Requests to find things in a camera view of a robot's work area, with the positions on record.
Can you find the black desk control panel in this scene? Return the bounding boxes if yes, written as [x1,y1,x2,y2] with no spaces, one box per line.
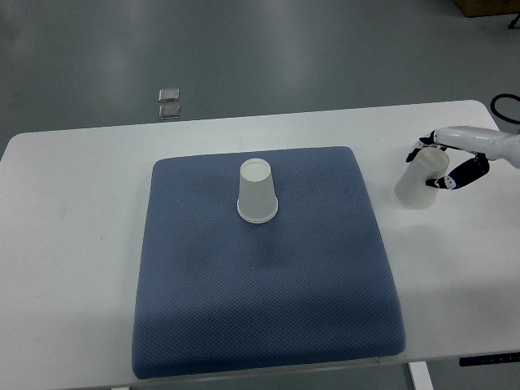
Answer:
[459,352,520,367]

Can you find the white paper cup on mat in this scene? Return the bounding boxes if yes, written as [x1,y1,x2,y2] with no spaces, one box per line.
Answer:
[236,158,278,223]

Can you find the white table leg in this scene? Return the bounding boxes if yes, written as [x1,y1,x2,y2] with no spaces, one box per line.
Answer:
[408,362,434,390]

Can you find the black tripod leg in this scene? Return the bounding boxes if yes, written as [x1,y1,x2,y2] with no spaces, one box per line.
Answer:
[508,13,520,29]

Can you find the brown cardboard box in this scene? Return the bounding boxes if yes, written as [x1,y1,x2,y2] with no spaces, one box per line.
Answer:
[455,0,519,18]

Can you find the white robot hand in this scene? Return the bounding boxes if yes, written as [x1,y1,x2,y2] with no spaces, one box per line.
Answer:
[405,126,519,190]

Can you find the blue textured cushion mat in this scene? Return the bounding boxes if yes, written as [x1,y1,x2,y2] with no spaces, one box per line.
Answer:
[132,146,405,379]

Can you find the lower metal floor plate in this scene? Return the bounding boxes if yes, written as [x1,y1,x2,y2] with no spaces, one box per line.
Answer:
[158,104,180,120]

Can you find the white paper cup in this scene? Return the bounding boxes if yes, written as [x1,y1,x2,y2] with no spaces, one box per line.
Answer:
[393,148,449,210]
[236,158,278,223]

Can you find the metal floor plate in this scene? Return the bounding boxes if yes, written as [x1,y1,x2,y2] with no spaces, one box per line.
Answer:
[158,104,180,120]
[158,87,180,102]

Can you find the upper metal floor plate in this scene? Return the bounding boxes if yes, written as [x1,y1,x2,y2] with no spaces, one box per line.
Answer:
[158,87,180,102]

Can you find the black cable loop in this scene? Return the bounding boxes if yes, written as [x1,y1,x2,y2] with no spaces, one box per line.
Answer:
[490,93,520,125]

